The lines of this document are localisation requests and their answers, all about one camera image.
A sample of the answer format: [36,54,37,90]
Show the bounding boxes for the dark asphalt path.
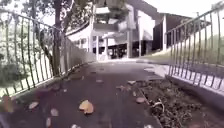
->
[0,59,168,128]

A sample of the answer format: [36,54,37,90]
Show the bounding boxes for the grass bank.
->
[138,34,224,67]

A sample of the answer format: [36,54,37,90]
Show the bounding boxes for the metal railing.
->
[164,3,224,92]
[0,9,98,101]

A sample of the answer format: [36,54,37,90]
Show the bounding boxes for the leaf litter bed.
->
[132,78,224,128]

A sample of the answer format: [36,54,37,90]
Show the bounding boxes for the white multi-storey building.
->
[64,0,214,62]

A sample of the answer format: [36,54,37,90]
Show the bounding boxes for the tree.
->
[22,0,96,78]

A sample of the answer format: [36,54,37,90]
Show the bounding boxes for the green bushes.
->
[0,16,56,88]

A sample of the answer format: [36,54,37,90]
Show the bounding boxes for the concrete kerb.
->
[165,74,224,113]

